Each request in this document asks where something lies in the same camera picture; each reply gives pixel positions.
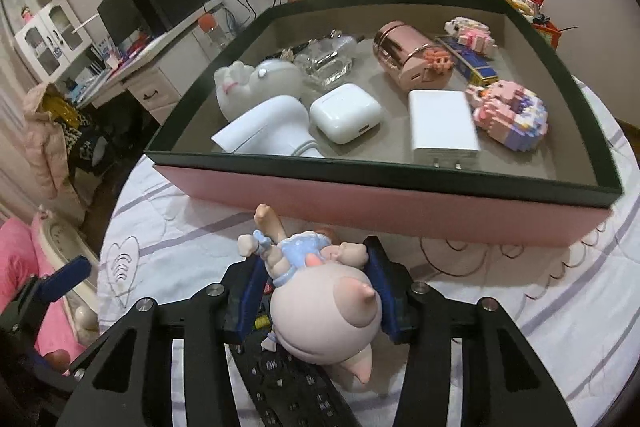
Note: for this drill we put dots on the clear glass ashtray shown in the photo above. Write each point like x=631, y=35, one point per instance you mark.
x=325, y=67

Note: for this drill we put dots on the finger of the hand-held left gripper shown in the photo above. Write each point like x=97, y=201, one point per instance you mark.
x=62, y=279

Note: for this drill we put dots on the black remote control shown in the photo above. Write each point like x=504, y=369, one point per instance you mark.
x=290, y=387

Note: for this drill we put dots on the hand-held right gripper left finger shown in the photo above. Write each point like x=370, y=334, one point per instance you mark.
x=242, y=307

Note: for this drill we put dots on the pink box with dark rim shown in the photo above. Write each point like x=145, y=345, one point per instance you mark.
x=400, y=212

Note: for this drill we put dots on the clear bottle with orange cap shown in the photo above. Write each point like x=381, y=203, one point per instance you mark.
x=212, y=32

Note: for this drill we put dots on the clear glass bottle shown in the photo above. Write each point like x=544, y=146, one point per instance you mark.
x=345, y=41

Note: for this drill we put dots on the pink and white block figure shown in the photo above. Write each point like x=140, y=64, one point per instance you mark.
x=472, y=34

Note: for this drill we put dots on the white desk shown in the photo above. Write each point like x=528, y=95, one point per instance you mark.
x=150, y=87

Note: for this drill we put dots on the white earbuds case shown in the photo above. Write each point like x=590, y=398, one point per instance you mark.
x=345, y=112

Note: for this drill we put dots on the small orange block figure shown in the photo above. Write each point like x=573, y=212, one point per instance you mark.
x=437, y=59

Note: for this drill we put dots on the white charger adapter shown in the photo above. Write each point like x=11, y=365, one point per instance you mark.
x=442, y=127

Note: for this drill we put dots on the white curved plastic device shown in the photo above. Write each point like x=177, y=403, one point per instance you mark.
x=270, y=127

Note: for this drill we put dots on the black office chair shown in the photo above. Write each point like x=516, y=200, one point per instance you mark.
x=110, y=147

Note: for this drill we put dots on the pink cushion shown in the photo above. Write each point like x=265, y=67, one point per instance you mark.
x=20, y=252

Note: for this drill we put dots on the black computer monitor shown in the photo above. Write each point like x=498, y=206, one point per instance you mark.
x=117, y=17

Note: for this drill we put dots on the rose gold cylinder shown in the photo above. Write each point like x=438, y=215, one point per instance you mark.
x=400, y=52

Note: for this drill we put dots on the pink jacket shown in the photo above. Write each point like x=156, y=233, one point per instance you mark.
x=42, y=142

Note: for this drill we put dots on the pink pig figurine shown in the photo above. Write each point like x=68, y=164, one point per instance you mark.
x=320, y=307

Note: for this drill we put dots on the white glass-door cabinet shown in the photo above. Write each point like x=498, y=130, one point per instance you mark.
x=50, y=42

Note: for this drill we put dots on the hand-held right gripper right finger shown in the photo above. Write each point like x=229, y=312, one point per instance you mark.
x=390, y=294

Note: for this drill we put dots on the yellow patterned cloth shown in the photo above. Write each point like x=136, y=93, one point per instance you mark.
x=62, y=109

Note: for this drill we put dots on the blue and gold box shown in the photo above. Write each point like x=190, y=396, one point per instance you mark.
x=475, y=64

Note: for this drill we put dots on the white curved bed frame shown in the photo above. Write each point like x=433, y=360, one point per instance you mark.
x=57, y=237

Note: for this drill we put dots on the person's left hand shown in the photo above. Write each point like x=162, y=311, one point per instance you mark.
x=56, y=358

